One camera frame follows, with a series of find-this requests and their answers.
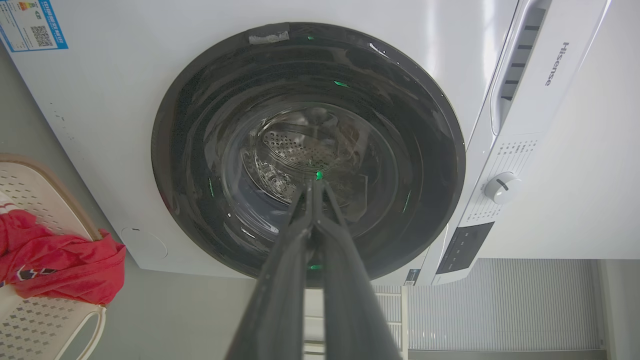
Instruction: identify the red garment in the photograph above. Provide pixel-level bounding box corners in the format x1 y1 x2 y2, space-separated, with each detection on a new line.
0 209 127 306

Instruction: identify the round dark washing machine door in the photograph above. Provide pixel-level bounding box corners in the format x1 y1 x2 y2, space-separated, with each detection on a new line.
151 22 467 288

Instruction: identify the beige plastic laundry basket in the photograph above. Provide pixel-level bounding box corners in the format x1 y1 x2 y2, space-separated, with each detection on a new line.
0 154 108 360

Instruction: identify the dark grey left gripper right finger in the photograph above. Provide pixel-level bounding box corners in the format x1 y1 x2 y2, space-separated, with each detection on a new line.
313 180 404 360

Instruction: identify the grey tape strip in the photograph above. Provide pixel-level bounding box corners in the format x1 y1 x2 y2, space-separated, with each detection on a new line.
248 30 291 45

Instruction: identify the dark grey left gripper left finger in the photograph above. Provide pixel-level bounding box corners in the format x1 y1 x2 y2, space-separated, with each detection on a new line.
224 181 314 360

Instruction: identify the white program dial knob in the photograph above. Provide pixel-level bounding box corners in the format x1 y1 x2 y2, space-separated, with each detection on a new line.
483 171 522 205

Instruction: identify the blue energy label sticker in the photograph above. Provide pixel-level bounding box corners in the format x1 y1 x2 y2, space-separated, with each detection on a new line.
0 0 69 53

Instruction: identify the white Hisense washing machine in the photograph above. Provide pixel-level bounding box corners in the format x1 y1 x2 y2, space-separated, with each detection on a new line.
0 0 612 287

